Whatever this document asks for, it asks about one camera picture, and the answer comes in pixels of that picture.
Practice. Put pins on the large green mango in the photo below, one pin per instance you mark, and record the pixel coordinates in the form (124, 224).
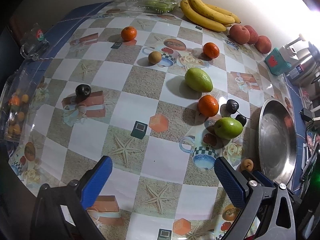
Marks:
(198, 80)

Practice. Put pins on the red apple middle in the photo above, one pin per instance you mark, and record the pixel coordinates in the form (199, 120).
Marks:
(253, 34)

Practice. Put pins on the snack packets pile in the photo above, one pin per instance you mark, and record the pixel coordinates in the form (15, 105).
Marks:
(309, 151)

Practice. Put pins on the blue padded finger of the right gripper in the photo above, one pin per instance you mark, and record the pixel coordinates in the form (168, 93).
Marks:
(263, 179)

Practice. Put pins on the red apple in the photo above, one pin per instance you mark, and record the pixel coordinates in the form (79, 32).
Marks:
(253, 34)
(263, 44)
(239, 34)

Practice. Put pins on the teal box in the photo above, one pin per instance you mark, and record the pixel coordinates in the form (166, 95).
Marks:
(276, 64)

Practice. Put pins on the patterned checkered tablecloth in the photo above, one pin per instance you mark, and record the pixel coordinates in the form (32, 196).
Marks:
(144, 117)

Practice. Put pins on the dark plum with stem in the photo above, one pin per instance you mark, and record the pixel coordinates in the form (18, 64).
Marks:
(232, 106)

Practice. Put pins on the red apple right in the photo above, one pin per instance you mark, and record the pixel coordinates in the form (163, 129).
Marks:
(263, 44)

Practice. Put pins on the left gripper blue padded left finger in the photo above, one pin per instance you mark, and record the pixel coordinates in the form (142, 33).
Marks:
(94, 180)

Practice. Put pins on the small green mango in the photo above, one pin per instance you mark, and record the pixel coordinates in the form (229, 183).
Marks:
(227, 128)

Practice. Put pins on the steel electric kettle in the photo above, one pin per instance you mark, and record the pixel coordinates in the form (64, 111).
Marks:
(304, 66)

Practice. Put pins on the orange tangerine far left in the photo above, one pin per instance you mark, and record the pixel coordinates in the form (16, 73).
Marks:
(128, 33)

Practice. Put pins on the red apple front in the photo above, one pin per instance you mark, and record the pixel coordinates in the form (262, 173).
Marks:
(239, 34)

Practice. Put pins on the round steel plate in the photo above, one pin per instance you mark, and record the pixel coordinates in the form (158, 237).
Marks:
(277, 142)

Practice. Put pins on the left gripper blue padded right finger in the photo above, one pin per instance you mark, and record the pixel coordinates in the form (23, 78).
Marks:
(232, 181)

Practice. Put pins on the clear plastic box green fruit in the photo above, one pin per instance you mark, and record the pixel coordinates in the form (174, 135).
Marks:
(152, 6)

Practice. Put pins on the yellow banana bunch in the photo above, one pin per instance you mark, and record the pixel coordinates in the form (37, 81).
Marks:
(208, 16)

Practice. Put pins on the black charger adapter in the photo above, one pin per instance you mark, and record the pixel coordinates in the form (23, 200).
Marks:
(306, 115)

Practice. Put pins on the orange tangerine far right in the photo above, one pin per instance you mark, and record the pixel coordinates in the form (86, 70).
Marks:
(211, 50)

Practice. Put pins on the brown round longan fruit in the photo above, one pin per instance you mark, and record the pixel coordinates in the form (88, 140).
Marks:
(154, 57)

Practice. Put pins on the small brown longan near plate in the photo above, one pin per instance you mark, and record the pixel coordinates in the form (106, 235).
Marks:
(247, 165)

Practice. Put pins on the orange tangerine centre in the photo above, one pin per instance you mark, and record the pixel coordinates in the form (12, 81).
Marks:
(208, 106)

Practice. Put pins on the glass mug with logo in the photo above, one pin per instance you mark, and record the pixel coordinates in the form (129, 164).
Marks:
(33, 43)

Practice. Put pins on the orange tangerine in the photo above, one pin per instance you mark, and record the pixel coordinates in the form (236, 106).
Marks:
(211, 50)
(208, 106)
(128, 33)

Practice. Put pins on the clear plastic box small fruits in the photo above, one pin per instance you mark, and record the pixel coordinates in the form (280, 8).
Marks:
(16, 97)

